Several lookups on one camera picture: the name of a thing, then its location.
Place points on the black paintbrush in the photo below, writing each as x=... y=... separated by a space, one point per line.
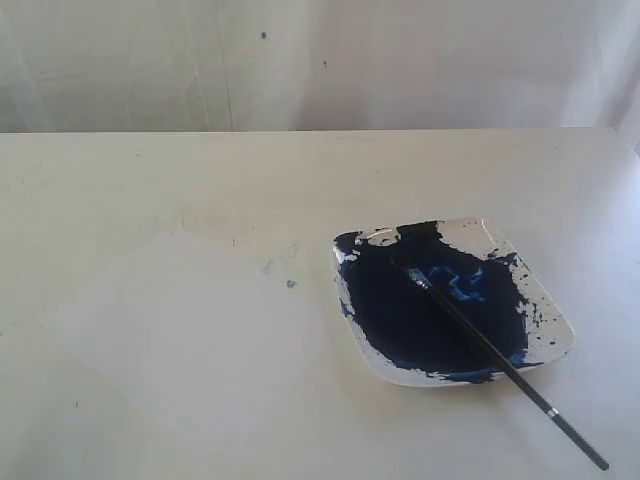
x=479 y=340

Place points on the white square plate blue paint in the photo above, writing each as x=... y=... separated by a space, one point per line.
x=407 y=338

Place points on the white paper sheet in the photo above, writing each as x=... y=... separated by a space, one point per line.
x=200 y=341

